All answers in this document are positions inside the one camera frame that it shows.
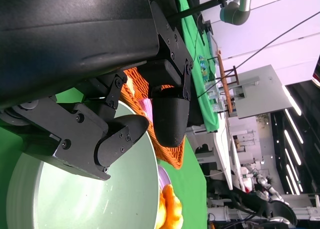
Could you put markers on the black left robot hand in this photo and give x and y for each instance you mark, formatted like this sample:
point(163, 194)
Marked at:
point(62, 46)

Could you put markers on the yellow cake slice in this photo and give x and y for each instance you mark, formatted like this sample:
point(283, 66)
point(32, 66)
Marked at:
point(130, 85)

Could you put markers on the pale green bowl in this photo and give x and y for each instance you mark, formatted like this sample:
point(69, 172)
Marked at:
point(100, 204)

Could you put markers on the round orange bread bun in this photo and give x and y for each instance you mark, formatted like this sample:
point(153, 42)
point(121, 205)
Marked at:
point(161, 214)

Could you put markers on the orange striped croissant bread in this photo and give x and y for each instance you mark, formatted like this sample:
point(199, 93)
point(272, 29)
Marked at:
point(173, 206)

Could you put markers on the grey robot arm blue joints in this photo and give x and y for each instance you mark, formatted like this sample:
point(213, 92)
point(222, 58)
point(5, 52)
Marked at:
point(237, 12)

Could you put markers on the orange wicker basket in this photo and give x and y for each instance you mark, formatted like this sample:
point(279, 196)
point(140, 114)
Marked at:
point(170, 155)

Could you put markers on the lavender plate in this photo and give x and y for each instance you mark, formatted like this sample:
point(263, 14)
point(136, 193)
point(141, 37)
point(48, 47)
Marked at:
point(163, 176)

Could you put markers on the green tablecloth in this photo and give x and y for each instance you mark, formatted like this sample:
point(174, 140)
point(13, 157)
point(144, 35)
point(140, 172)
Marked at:
point(200, 64)
point(192, 176)

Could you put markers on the small colourful toys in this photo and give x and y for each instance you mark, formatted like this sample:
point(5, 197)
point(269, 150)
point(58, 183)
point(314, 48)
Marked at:
point(203, 66)

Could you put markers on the black boom pole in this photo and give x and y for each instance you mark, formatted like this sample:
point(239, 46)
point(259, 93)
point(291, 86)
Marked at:
point(200, 7)

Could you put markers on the black backdrop cloth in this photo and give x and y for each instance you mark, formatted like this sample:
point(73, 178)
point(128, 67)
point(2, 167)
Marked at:
point(193, 109)

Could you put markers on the grey monitor back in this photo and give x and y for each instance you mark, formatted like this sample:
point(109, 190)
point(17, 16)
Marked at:
point(265, 91)

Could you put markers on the silver black background robot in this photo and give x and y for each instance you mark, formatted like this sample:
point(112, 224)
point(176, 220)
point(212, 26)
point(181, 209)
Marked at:
point(277, 209)

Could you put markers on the brown wooden frame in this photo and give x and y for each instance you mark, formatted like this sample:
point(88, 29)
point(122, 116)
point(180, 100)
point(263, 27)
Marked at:
point(225, 81)

